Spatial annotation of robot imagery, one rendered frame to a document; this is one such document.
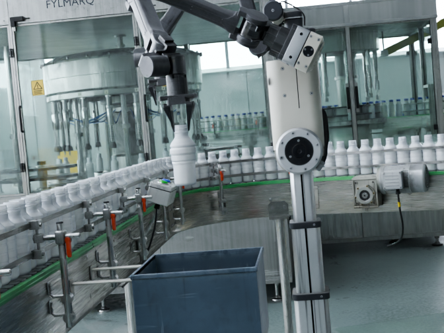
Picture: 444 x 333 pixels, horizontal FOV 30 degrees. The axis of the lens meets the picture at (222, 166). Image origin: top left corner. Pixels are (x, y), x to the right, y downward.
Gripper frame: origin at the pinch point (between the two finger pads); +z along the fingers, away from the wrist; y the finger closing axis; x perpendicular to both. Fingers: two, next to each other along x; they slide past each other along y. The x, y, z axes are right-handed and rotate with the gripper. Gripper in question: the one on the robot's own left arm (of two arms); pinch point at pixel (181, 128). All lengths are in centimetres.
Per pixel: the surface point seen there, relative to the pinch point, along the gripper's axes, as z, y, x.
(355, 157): 27, 67, 171
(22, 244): 21, -34, -44
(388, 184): 38, 77, 146
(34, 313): 36, -32, -49
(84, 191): 16.6, -31.7, 15.2
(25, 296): 31, -32, -54
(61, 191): 13.6, -32.8, -7.9
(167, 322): 46, -5, -28
